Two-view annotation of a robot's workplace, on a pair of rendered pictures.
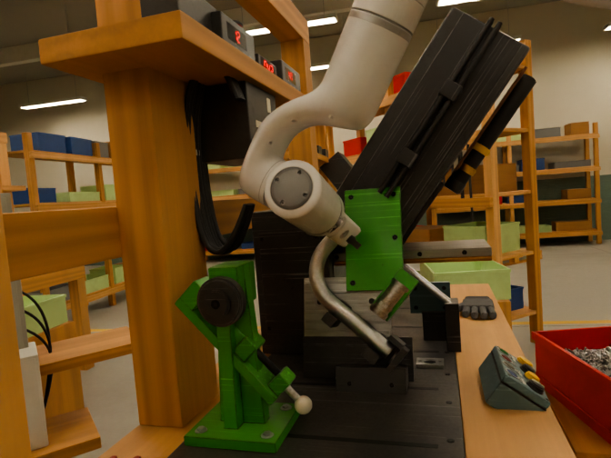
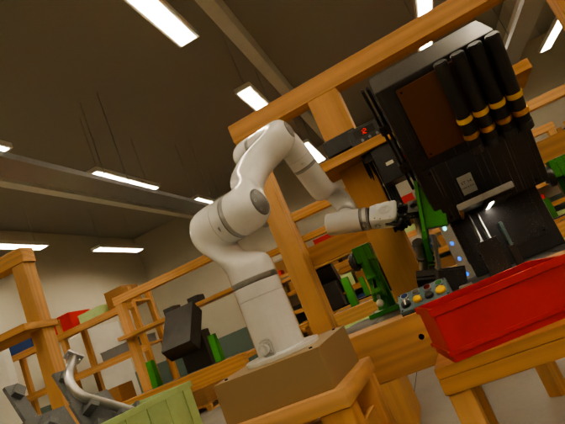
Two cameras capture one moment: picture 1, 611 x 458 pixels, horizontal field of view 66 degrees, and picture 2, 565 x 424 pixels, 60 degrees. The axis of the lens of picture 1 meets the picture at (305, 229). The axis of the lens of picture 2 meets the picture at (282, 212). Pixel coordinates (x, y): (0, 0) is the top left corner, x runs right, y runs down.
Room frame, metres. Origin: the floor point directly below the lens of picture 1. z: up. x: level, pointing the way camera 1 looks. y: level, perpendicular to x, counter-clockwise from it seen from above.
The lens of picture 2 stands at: (0.54, -1.81, 1.02)
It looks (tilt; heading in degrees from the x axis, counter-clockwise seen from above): 12 degrees up; 91
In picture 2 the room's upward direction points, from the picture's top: 23 degrees counter-clockwise
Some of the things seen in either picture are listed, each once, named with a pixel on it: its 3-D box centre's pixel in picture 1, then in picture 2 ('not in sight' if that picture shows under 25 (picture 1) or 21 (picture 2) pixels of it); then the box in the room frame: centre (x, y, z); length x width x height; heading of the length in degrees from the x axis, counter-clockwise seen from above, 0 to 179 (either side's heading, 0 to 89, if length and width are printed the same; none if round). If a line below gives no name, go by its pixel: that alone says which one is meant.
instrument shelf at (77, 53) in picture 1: (235, 95); (415, 129); (1.13, 0.14, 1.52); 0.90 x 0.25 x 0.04; 164
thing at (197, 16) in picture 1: (183, 18); (342, 144); (0.85, 0.19, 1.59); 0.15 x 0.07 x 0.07; 164
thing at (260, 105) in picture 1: (239, 127); (398, 160); (1.01, 0.12, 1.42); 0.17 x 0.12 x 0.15; 164
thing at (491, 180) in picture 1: (408, 196); not in sight; (4.42, -0.99, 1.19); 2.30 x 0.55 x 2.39; 28
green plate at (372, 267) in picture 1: (375, 237); (430, 209); (0.97, -0.15, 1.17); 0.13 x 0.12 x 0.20; 164
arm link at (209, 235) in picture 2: not in sight; (229, 244); (0.36, -0.55, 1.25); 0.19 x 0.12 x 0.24; 150
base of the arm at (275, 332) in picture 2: not in sight; (269, 317); (0.38, -0.56, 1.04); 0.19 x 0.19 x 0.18
